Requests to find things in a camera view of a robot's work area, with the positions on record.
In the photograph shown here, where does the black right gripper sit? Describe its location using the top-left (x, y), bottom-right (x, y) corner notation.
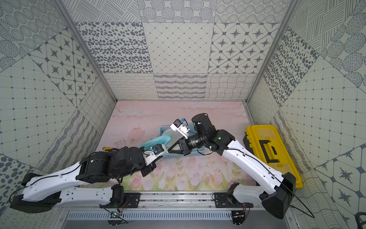
top-left (168, 133), bottom-right (207, 156)

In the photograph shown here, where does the aluminium mounting rail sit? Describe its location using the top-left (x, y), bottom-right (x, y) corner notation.
top-left (61, 192), bottom-right (251, 222)

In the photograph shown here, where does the yellow black toolbox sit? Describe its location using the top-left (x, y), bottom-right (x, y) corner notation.
top-left (243, 125), bottom-right (303, 189)

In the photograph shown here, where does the white mesh laundry bag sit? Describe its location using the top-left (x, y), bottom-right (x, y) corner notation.
top-left (162, 129), bottom-right (181, 138)

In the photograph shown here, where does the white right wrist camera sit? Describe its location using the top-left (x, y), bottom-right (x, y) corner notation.
top-left (170, 119), bottom-right (189, 139)

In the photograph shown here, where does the light blue perforated plastic basket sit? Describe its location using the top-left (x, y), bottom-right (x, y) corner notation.
top-left (158, 123), bottom-right (207, 157)

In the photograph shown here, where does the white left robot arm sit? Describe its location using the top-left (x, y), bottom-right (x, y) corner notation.
top-left (9, 144), bottom-right (165, 213)

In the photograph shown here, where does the turquoise mesh laundry bag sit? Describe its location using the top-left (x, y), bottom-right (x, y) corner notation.
top-left (140, 135), bottom-right (172, 150)

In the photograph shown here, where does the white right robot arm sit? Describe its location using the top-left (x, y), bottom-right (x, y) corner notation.
top-left (168, 113), bottom-right (296, 219)

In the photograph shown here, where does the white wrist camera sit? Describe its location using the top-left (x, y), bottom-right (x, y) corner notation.
top-left (143, 144), bottom-right (167, 166)
top-left (170, 119), bottom-right (189, 139)

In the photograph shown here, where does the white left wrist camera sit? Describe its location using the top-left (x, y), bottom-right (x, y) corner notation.
top-left (143, 144), bottom-right (167, 166)

